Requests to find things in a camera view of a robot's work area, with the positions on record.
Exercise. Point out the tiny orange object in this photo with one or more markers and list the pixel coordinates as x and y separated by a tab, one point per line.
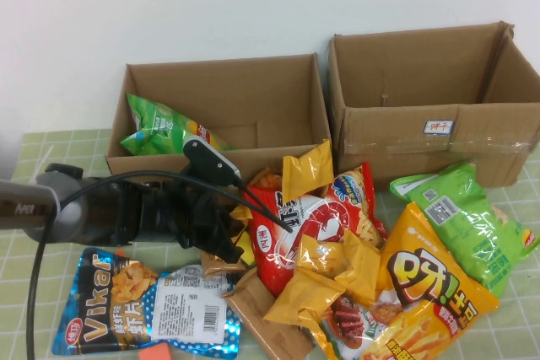
120	252

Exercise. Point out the brown nut bar packet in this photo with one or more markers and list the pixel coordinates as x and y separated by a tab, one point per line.
219	269

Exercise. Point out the blue bag with white label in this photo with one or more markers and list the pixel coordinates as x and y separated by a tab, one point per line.
185	309

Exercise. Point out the orange rectangular block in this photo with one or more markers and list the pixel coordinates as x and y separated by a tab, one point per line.
154	353

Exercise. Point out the plain brown paper packet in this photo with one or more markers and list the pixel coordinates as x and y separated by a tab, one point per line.
261	313

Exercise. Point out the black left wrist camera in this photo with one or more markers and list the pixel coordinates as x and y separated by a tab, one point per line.
206	159

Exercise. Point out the large green chip bag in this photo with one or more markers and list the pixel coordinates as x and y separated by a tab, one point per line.
472	229

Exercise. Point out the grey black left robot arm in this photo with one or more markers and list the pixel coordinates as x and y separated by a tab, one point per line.
25	208

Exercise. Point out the yellow biscuit packet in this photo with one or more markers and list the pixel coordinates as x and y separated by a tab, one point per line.
308	172
320	254
244	211
304	297
358	267

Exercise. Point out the green checked tablecloth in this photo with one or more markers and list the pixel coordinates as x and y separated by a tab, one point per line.
63	149

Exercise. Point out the wide open cardboard box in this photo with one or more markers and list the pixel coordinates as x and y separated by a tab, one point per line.
261	132

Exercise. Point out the orange white meat snack bag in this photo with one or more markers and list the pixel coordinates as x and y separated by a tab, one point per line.
350	326

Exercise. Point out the orange crisps bag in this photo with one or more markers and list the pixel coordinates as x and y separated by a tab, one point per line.
268	178

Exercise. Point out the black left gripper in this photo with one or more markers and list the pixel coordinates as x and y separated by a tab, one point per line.
177	216

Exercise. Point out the white sticker with red writing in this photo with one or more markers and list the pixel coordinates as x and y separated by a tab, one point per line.
439	126

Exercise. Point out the taped open cardboard box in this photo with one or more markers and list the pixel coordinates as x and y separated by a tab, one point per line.
392	132

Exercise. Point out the small pale yellow packet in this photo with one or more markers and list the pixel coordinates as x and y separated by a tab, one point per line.
249	258

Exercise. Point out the blue Vikar shrimp chip bag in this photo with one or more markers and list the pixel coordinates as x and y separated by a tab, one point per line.
97	326

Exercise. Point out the red shrimp cracker bag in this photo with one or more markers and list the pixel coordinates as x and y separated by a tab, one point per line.
270	267

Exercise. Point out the small green chip bag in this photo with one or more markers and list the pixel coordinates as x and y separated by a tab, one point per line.
160	132

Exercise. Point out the large orange fries snack bag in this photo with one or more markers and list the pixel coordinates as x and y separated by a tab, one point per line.
422	275

